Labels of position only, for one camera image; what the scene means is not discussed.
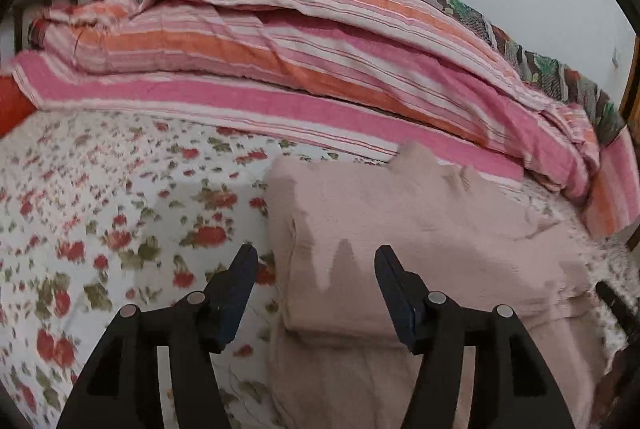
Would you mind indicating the pink orange striped blanket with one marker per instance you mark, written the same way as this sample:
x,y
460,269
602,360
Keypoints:
x,y
310,74

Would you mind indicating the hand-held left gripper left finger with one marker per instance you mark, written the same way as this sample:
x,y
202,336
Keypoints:
x,y
239,289

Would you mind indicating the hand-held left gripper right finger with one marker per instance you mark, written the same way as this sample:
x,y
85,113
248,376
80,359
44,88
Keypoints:
x,y
395,294

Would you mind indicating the floral bed sheet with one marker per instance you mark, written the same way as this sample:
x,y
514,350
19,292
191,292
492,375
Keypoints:
x,y
110,189

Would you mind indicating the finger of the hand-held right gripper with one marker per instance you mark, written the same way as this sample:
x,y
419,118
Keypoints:
x,y
614,306

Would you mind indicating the red pillow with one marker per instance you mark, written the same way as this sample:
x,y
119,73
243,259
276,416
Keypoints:
x,y
12,106

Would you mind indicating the pale pink garment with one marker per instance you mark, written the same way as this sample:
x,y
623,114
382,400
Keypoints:
x,y
425,219

